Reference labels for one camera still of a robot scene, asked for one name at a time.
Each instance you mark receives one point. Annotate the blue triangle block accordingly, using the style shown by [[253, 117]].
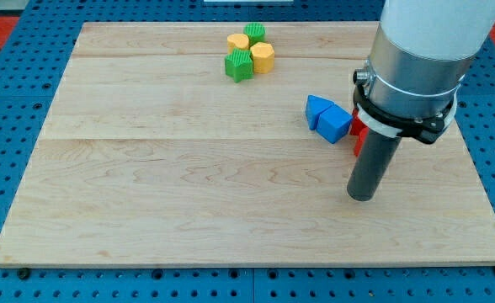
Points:
[[315, 106]]

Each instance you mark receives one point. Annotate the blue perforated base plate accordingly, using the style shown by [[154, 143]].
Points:
[[31, 65]]

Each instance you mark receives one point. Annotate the blue cube block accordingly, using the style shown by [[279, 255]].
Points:
[[333, 123]]

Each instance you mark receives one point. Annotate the green cylinder block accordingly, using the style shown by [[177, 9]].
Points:
[[255, 32]]

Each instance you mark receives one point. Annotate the red circle block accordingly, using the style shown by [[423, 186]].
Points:
[[360, 141]]

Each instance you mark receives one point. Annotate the yellow hexagon block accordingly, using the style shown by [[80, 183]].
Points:
[[263, 57]]

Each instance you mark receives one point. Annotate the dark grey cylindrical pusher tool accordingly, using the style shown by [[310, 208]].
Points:
[[371, 165]]

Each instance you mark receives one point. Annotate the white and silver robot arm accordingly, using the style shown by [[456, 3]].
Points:
[[420, 55]]

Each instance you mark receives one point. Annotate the light wooden board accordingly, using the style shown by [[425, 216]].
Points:
[[152, 157]]

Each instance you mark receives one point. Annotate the green star block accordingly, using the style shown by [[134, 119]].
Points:
[[239, 65]]

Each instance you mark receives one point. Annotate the yellow heart block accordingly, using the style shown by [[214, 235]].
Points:
[[237, 41]]

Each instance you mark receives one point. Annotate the red star block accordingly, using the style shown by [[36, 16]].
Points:
[[356, 124]]

